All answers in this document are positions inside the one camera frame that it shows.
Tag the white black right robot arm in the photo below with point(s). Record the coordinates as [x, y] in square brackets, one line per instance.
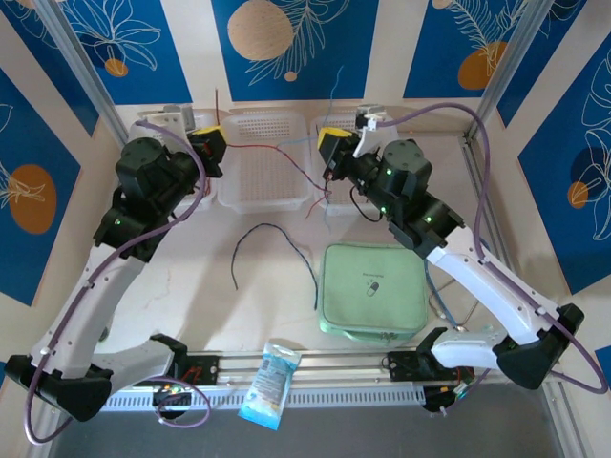
[482, 291]

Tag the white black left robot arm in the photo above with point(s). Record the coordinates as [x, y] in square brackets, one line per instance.
[95, 296]

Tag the white perforated plastic basket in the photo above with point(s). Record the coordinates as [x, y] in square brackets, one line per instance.
[262, 176]
[136, 129]
[339, 202]

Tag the mint green zip pouch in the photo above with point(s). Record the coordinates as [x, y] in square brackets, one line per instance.
[372, 300]

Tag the blue white wipes packet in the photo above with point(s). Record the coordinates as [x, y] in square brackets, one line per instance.
[269, 381]

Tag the aluminium table edge rail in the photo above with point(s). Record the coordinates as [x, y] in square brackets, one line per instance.
[475, 162]
[116, 153]

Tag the aluminium frame post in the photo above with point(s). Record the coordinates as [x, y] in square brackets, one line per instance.
[510, 71]
[86, 71]

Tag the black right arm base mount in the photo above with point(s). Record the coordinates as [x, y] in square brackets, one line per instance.
[406, 367]

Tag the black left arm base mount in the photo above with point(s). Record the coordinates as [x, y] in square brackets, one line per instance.
[203, 369]

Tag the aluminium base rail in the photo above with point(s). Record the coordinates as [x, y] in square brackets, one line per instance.
[334, 367]

